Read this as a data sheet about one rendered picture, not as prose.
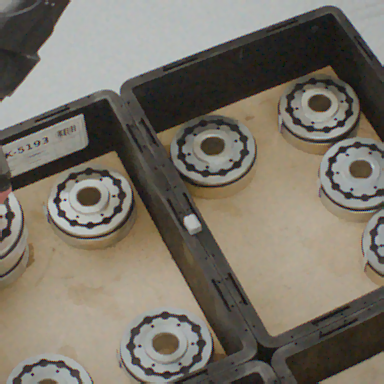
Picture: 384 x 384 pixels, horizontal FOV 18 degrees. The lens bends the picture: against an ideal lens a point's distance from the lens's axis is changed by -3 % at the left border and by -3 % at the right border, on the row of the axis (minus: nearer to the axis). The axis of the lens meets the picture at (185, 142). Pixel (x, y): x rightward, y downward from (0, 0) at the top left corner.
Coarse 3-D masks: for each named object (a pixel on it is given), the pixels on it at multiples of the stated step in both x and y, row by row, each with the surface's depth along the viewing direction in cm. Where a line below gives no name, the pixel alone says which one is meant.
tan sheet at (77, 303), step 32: (96, 160) 151; (32, 192) 149; (32, 224) 146; (32, 256) 143; (64, 256) 143; (96, 256) 143; (128, 256) 143; (160, 256) 142; (32, 288) 141; (64, 288) 140; (96, 288) 140; (128, 288) 140; (160, 288) 140; (0, 320) 138; (32, 320) 138; (64, 320) 138; (96, 320) 138; (128, 320) 137; (0, 352) 135; (32, 352) 135; (64, 352) 135; (96, 352) 135; (160, 352) 135; (224, 352) 134
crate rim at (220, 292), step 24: (96, 96) 144; (48, 120) 143; (120, 120) 142; (144, 144) 140; (144, 168) 138; (168, 192) 136; (192, 240) 132; (216, 288) 129; (240, 336) 124; (240, 360) 122
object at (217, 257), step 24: (288, 24) 150; (216, 48) 148; (240, 48) 148; (360, 48) 146; (144, 72) 146; (168, 72) 146; (120, 96) 145; (144, 120) 142; (168, 168) 137; (216, 264) 130; (240, 288) 128; (240, 312) 126; (336, 312) 125; (264, 336) 124; (288, 336) 124
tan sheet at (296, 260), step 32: (256, 96) 156; (256, 128) 153; (288, 160) 149; (320, 160) 149; (256, 192) 147; (288, 192) 147; (224, 224) 144; (256, 224) 144; (288, 224) 144; (320, 224) 144; (352, 224) 143; (256, 256) 142; (288, 256) 141; (320, 256) 141; (352, 256) 141; (256, 288) 139; (288, 288) 139; (320, 288) 138; (352, 288) 138; (288, 320) 136
